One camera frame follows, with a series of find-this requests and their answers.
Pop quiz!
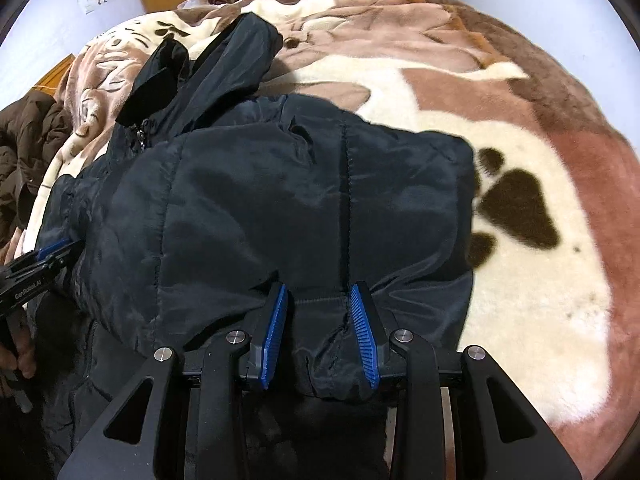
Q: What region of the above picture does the person's left hand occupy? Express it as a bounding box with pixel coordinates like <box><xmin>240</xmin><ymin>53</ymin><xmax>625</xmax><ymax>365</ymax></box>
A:
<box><xmin>0</xmin><ymin>310</ymin><xmax>38</xmax><ymax>386</ymax></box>

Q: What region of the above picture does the brown and cream printed blanket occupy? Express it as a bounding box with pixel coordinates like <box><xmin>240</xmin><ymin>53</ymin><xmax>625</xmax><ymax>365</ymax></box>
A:
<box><xmin>0</xmin><ymin>0</ymin><xmax>640</xmax><ymax>467</ymax></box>

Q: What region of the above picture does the brown padded jacket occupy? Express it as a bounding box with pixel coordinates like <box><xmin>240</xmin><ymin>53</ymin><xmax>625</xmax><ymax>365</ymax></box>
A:
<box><xmin>0</xmin><ymin>89</ymin><xmax>76</xmax><ymax>241</ymax></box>

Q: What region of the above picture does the wooden bed headboard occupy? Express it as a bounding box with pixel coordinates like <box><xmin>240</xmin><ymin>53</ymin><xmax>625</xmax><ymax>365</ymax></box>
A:
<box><xmin>27</xmin><ymin>57</ymin><xmax>76</xmax><ymax>93</ymax></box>

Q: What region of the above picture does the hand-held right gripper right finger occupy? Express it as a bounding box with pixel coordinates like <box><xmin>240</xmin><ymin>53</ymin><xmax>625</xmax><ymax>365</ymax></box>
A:
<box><xmin>347</xmin><ymin>281</ymin><xmax>581</xmax><ymax>480</ymax></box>

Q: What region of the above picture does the black padded jacket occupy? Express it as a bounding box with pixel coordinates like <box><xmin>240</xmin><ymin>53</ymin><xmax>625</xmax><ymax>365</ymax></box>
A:
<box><xmin>30</xmin><ymin>12</ymin><xmax>476</xmax><ymax>480</ymax></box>

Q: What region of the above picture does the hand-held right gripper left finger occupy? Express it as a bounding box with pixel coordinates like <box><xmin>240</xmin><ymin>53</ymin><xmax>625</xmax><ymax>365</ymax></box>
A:
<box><xmin>57</xmin><ymin>282</ymin><xmax>289</xmax><ymax>480</ymax></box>

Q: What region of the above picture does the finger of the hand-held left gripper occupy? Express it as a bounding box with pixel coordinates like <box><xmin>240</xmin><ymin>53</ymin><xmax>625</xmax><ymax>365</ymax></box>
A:
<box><xmin>34</xmin><ymin>239</ymin><xmax>85</xmax><ymax>262</ymax></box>
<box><xmin>22</xmin><ymin>258</ymin><xmax>76</xmax><ymax>282</ymax></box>

